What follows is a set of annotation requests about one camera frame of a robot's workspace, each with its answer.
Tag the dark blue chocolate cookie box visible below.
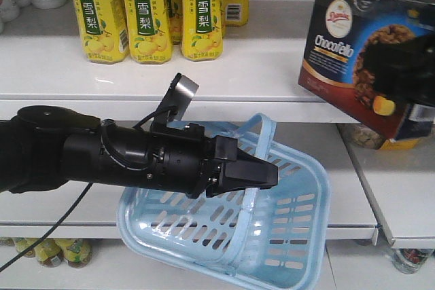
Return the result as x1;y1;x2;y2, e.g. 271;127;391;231
298;0;434;141

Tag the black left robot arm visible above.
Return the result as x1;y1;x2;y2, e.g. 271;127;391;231
1;105;278;198

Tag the clear bottle lower right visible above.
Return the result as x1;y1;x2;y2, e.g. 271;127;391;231
393;249;434;274

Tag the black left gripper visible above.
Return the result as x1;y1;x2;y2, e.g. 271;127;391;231
145;123;278;198

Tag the clear tub of biscuits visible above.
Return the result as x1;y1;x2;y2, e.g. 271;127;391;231
337;124;434;150

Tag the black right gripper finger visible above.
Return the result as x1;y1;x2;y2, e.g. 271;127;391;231
363;34;434;107

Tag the light blue plastic basket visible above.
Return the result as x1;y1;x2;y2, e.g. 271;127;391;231
117;113;331;289

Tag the green tea bottle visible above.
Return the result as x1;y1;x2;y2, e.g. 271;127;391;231
54;238;92;268
34;238;63;268

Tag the pear tea bottle middle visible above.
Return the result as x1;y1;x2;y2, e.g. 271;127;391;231
124;0;173;64

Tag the pear tea bottle right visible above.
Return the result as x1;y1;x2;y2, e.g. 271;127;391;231
181;0;223;62

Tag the white store shelving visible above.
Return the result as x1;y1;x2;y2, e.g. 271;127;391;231
1;0;434;289

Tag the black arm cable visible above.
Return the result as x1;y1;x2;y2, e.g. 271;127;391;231
0;183;92;270

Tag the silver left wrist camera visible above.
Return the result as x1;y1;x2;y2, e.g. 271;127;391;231
160;73;199;122

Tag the pear tea bottle left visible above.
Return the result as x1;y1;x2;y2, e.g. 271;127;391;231
72;0;129;65

